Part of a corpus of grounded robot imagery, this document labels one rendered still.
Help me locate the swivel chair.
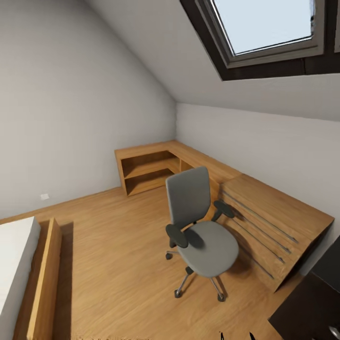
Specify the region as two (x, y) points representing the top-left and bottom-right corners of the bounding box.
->
(165, 167), (239, 302)

